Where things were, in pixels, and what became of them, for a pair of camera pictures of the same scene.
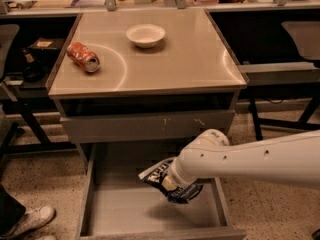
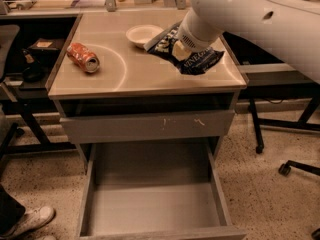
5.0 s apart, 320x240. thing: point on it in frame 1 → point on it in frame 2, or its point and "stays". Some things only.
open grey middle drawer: x=115 y=203 stays
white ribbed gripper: x=175 y=178 → x=196 y=41
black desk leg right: x=257 y=127 stays
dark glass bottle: x=33 y=70 stays
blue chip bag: x=154 y=177 → x=200 y=62
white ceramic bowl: x=145 y=35 stays
